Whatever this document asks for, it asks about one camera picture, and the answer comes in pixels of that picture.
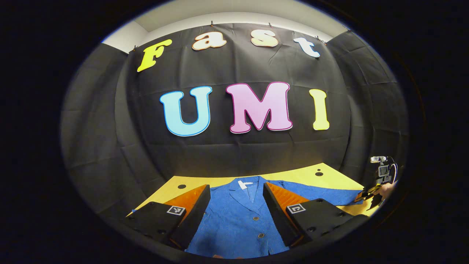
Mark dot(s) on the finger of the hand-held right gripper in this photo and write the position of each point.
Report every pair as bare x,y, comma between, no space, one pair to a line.
368,192
375,202

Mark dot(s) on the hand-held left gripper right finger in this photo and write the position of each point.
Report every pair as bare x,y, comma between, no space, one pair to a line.
276,216

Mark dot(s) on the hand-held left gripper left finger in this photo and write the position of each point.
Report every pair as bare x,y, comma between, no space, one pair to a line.
198,216

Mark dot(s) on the black backdrop cloth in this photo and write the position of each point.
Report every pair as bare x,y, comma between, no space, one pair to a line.
238,150

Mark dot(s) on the row of small black clips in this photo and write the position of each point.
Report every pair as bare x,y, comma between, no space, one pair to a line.
211,24

